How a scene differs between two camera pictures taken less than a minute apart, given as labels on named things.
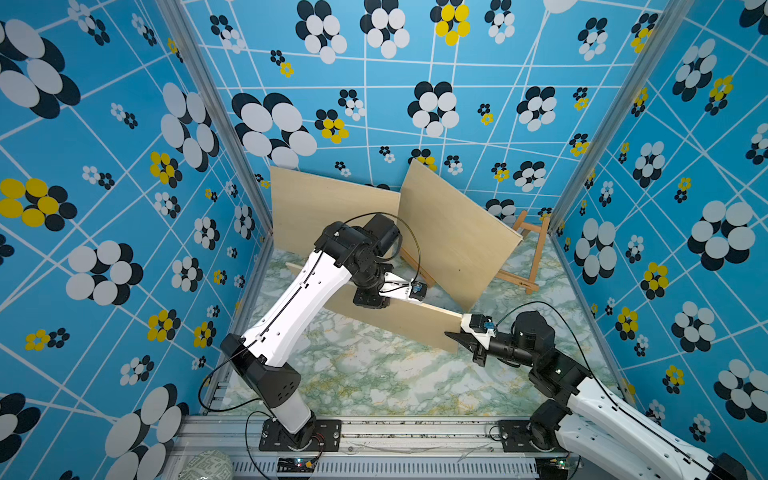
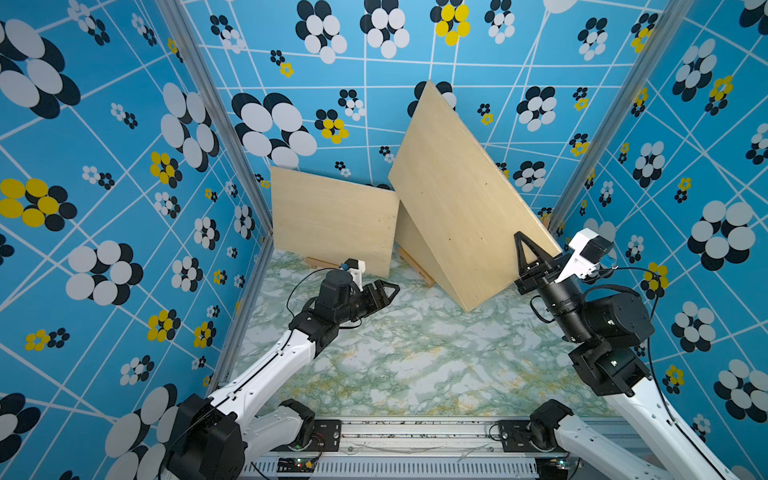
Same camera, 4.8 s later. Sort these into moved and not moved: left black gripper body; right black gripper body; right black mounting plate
Moved: right black gripper body
Not moved: right black mounting plate; left black gripper body
